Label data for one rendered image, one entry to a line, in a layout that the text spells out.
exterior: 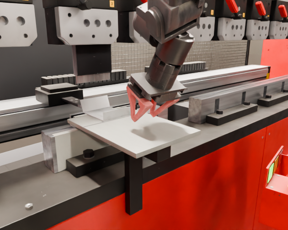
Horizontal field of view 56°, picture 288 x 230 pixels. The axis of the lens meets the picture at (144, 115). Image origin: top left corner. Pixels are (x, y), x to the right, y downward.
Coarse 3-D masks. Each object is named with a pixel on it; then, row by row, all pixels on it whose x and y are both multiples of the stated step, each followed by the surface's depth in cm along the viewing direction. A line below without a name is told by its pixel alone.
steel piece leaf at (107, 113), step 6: (102, 108) 74; (108, 108) 74; (114, 108) 74; (126, 108) 67; (90, 114) 69; (96, 114) 69; (102, 114) 69; (108, 114) 64; (114, 114) 65; (120, 114) 67; (126, 114) 68; (102, 120) 64
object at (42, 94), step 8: (48, 88) 84; (56, 88) 84; (64, 88) 86; (72, 88) 88; (40, 96) 87; (48, 96) 82; (56, 96) 84; (64, 96) 85; (72, 96) 87; (80, 96) 89; (48, 104) 83; (56, 104) 84; (72, 104) 80; (80, 104) 77
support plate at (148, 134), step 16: (80, 128) 61; (96, 128) 59; (112, 128) 59; (128, 128) 59; (144, 128) 59; (160, 128) 59; (176, 128) 59; (192, 128) 59; (112, 144) 52; (128, 144) 50; (144, 144) 50; (160, 144) 50
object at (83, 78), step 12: (72, 48) 65; (84, 48) 65; (96, 48) 67; (108, 48) 70; (84, 60) 66; (96, 60) 68; (108, 60) 70; (84, 72) 66; (96, 72) 69; (108, 72) 71
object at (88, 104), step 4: (100, 96) 74; (104, 96) 75; (80, 100) 70; (84, 100) 71; (88, 100) 72; (92, 100) 73; (96, 100) 73; (100, 100) 74; (104, 100) 75; (84, 104) 71; (88, 104) 72; (92, 104) 72; (96, 104) 73; (100, 104) 74; (104, 104) 75; (108, 104) 76; (84, 108) 71; (88, 108) 71; (92, 108) 72; (96, 108) 73; (100, 108) 74
